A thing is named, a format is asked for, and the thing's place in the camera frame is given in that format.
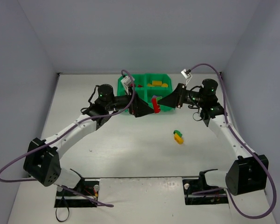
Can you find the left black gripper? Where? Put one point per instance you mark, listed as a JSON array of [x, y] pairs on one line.
[[133, 104]]

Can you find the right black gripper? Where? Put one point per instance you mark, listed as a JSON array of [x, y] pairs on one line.
[[180, 96]]

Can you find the green square lego brick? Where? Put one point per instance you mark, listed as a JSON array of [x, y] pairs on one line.
[[163, 108]]

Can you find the red square lego brick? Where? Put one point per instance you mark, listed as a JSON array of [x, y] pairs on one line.
[[156, 107]]

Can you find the pale yellow lego brick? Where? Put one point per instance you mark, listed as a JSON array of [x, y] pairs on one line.
[[156, 83]]

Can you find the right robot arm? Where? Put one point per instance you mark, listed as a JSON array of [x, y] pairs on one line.
[[246, 173]]

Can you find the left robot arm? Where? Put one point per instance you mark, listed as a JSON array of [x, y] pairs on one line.
[[43, 161]]

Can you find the green four-compartment bin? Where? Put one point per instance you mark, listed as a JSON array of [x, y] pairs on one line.
[[146, 93]]

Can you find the dark green lego piece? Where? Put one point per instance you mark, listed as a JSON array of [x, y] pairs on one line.
[[178, 133]]

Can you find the yellow curved lego brick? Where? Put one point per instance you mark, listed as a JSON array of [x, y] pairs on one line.
[[178, 139]]

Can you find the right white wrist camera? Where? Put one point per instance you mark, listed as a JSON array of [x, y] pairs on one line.
[[187, 75]]

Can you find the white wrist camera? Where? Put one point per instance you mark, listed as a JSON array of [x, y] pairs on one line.
[[187, 75], [127, 82]]

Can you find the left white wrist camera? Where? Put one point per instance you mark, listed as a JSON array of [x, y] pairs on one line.
[[127, 82]]

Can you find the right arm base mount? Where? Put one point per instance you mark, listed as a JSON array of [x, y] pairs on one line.
[[198, 192]]

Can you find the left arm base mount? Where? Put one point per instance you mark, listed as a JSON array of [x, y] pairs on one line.
[[67, 199]]

